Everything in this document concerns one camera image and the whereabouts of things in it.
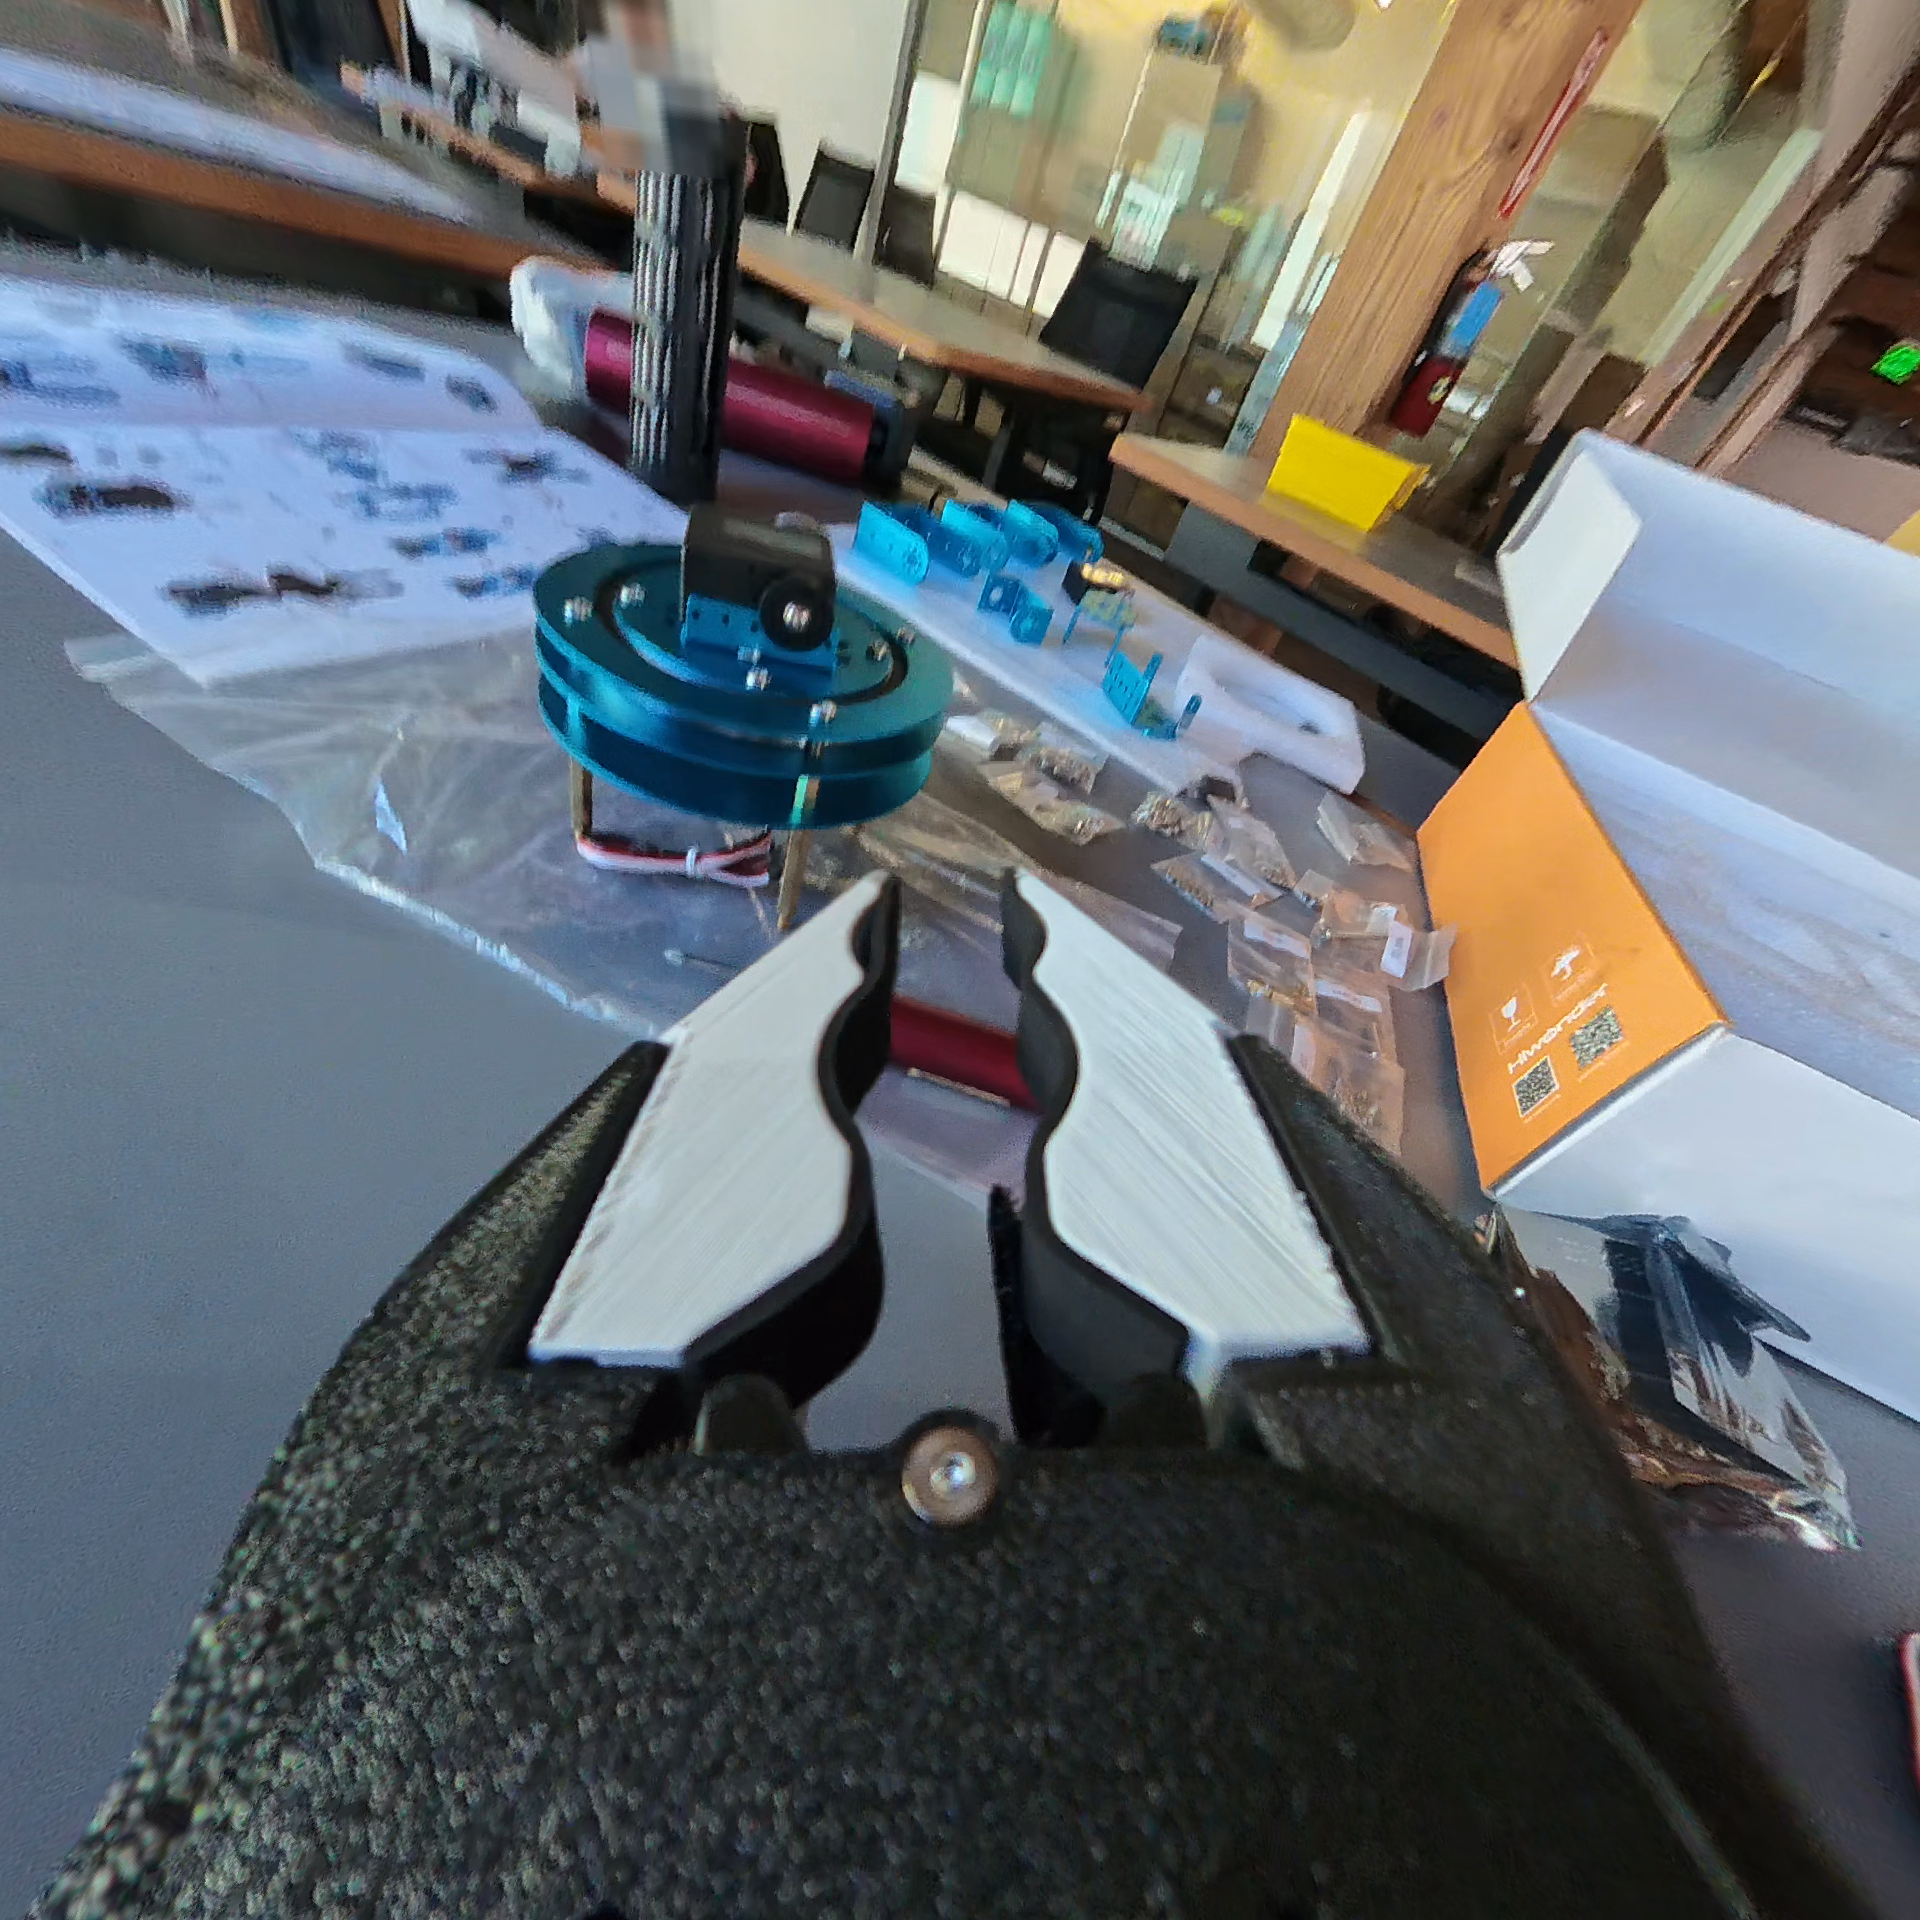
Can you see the orange and white box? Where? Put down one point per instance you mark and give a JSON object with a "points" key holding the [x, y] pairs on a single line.
{"points": [[1575, 931]]}

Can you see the red fire extinguisher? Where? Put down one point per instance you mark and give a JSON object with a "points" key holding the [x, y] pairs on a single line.
{"points": [[1440, 360]]}

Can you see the wooden background table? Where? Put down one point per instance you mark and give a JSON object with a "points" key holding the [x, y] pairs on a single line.
{"points": [[1349, 546], [224, 188], [960, 329]]}

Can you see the maroon metal cylinder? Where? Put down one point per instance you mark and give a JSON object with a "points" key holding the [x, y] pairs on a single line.
{"points": [[797, 412]]}

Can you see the white foam sheet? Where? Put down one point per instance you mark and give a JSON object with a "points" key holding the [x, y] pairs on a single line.
{"points": [[974, 644]]}

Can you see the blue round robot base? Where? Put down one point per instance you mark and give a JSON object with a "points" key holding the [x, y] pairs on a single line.
{"points": [[722, 720]]}

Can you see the black office chair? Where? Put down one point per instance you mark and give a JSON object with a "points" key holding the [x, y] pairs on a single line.
{"points": [[848, 211], [1119, 316]]}

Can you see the white instruction sheet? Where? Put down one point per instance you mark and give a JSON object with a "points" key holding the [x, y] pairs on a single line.
{"points": [[301, 495]]}

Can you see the white box lid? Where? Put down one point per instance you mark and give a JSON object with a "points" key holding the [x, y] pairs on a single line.
{"points": [[1725, 599]]}

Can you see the yellow plastic bin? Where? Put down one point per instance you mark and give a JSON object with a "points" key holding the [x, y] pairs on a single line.
{"points": [[1342, 468]]}

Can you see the silver foil bag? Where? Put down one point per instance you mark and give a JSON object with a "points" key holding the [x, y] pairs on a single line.
{"points": [[1680, 1349]]}

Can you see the black servo motor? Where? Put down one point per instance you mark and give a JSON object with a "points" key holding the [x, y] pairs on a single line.
{"points": [[1093, 578]]}

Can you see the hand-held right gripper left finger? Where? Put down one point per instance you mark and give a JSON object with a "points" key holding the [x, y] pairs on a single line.
{"points": [[704, 1184]]}

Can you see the group of blue metal brackets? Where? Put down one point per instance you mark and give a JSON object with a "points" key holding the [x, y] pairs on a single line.
{"points": [[974, 540]]}

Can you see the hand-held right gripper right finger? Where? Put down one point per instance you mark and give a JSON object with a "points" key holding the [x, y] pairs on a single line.
{"points": [[1184, 1170]]}

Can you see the pile of small screw bags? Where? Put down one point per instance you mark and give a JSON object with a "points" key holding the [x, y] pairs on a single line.
{"points": [[1277, 961]]}

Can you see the grey desk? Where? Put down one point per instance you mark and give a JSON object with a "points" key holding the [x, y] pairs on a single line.
{"points": [[224, 973]]}

